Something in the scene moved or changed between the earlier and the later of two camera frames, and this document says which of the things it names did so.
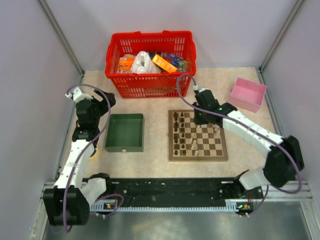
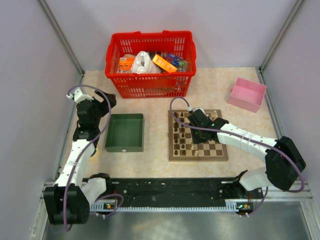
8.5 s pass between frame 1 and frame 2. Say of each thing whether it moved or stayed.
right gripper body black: moved
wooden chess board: stayed
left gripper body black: stayed
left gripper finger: stayed
